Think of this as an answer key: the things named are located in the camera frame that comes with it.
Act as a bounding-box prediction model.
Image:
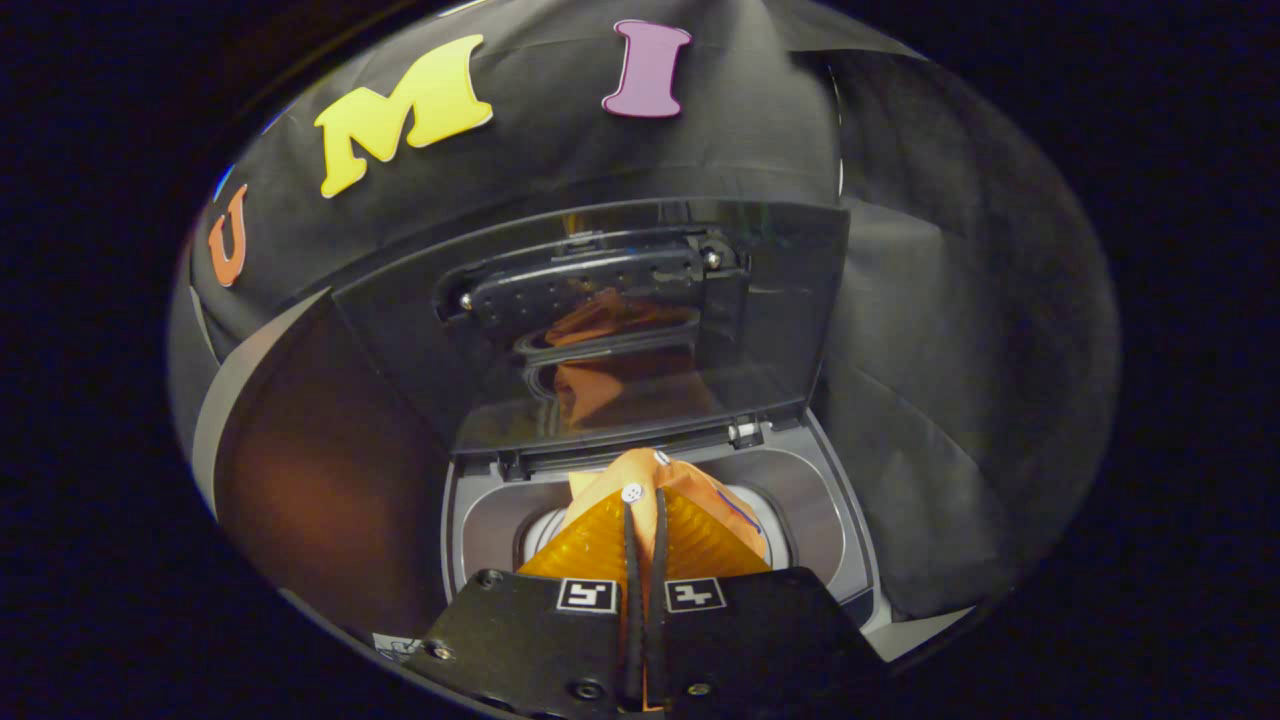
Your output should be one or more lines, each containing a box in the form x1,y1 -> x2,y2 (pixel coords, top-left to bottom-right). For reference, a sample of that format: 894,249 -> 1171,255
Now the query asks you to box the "yellow polo shirt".
565,447 -> 771,561

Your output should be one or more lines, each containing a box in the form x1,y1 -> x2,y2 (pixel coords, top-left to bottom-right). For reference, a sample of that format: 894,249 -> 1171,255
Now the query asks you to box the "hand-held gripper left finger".
405,490 -> 646,716

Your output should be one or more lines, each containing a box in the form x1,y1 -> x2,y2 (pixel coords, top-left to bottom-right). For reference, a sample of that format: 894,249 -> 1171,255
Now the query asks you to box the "small grey cabinet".
190,288 -> 451,641

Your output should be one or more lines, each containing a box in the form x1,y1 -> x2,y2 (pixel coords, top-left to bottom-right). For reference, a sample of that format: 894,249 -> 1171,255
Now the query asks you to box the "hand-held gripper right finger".
648,488 -> 886,713

